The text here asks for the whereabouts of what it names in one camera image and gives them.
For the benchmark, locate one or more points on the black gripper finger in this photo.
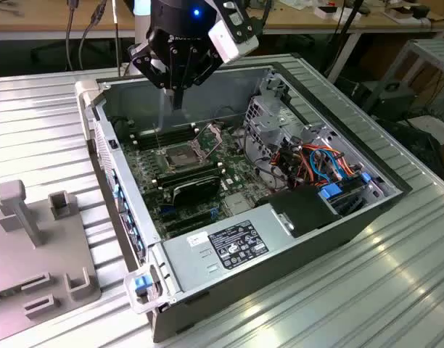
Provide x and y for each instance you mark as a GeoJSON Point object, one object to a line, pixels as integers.
{"type": "Point", "coordinates": [144, 61]}
{"type": "Point", "coordinates": [207, 63]}

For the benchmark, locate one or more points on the black RAM slot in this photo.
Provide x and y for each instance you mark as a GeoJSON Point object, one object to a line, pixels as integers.
{"type": "Point", "coordinates": [149, 135]}
{"type": "Point", "coordinates": [185, 169]}
{"type": "Point", "coordinates": [171, 185]}
{"type": "Point", "coordinates": [149, 131]}
{"type": "Point", "coordinates": [185, 173]}
{"type": "Point", "coordinates": [185, 176]}
{"type": "Point", "coordinates": [149, 140]}
{"type": "Point", "coordinates": [149, 144]}

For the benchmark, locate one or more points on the CPU socket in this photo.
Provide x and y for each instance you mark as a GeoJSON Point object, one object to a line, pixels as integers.
{"type": "Point", "coordinates": [182, 156]}

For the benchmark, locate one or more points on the blue expansion slot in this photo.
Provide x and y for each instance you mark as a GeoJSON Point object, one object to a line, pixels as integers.
{"type": "Point", "coordinates": [166, 209]}

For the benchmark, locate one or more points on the black expansion slot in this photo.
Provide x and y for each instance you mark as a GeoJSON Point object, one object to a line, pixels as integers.
{"type": "Point", "coordinates": [182, 229]}
{"type": "Point", "coordinates": [187, 218]}

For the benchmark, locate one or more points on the open grey PC case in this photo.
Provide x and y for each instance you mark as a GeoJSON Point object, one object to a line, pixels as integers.
{"type": "Point", "coordinates": [222, 94]}

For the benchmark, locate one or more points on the thin metal locking lever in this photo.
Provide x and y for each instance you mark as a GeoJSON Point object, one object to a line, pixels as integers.
{"type": "Point", "coordinates": [157, 136]}

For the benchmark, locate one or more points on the silver metal drive cage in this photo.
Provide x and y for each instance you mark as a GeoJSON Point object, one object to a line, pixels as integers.
{"type": "Point", "coordinates": [265, 125]}

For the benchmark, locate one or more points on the long wooden desk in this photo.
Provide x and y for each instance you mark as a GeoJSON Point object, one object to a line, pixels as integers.
{"type": "Point", "coordinates": [44, 20]}

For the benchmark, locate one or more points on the green motherboard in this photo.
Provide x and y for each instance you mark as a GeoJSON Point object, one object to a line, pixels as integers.
{"type": "Point", "coordinates": [240, 170]}

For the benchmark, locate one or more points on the black graphics card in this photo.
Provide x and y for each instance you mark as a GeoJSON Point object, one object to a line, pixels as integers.
{"type": "Point", "coordinates": [196, 190]}

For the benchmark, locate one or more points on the silver chipset heatsink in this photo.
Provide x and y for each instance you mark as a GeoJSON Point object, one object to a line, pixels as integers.
{"type": "Point", "coordinates": [238, 203]}

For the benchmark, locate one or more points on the black plastic drive cover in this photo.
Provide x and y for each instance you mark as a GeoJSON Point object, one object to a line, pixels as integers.
{"type": "Point", "coordinates": [302, 210]}

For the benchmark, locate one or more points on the blue disk carrier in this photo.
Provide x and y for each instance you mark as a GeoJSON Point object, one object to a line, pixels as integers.
{"type": "Point", "coordinates": [331, 191]}

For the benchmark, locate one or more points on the blue plastic clip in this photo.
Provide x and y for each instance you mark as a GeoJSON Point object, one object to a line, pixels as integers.
{"type": "Point", "coordinates": [366, 177]}

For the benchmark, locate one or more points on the grey power supply unit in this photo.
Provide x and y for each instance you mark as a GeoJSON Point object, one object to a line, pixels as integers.
{"type": "Point", "coordinates": [193, 261]}

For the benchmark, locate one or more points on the small black adapter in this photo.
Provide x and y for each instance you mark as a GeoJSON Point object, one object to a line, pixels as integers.
{"type": "Point", "coordinates": [421, 11]}

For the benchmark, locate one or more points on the blue case latch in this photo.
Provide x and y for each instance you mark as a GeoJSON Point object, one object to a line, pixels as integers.
{"type": "Point", "coordinates": [141, 283]}

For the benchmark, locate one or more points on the grey parts rack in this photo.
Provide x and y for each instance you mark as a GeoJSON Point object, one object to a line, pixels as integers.
{"type": "Point", "coordinates": [26, 253]}

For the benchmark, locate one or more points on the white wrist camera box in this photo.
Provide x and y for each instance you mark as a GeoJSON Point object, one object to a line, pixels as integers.
{"type": "Point", "coordinates": [225, 41]}

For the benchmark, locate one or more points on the aluminium frame table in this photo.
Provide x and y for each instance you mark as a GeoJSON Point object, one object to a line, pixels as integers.
{"type": "Point", "coordinates": [425, 47]}

